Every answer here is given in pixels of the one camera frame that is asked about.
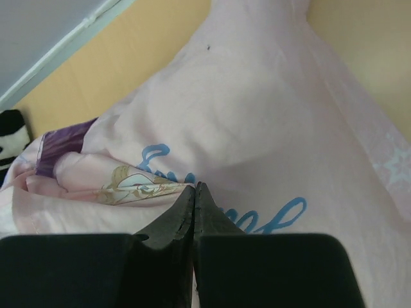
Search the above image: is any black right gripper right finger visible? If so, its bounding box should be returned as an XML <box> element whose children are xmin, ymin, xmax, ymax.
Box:
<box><xmin>193</xmin><ymin>183</ymin><xmax>365</xmax><ymax>307</ymax></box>

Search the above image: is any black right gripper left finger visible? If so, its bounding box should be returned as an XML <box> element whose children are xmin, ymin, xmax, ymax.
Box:
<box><xmin>1</xmin><ymin>187</ymin><xmax>195</xmax><ymax>307</ymax></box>

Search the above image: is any pink printed pillowcase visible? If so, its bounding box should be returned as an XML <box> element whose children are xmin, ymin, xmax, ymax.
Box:
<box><xmin>0</xmin><ymin>0</ymin><xmax>411</xmax><ymax>244</ymax></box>

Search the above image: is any zebra striped pillow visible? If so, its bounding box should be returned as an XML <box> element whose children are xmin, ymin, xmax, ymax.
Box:
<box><xmin>1</xmin><ymin>110</ymin><xmax>31</xmax><ymax>186</ymax></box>

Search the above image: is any aluminium rear table rail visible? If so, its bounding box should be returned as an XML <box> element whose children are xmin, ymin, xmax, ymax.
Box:
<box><xmin>1</xmin><ymin>1</ymin><xmax>132</xmax><ymax>109</ymax></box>

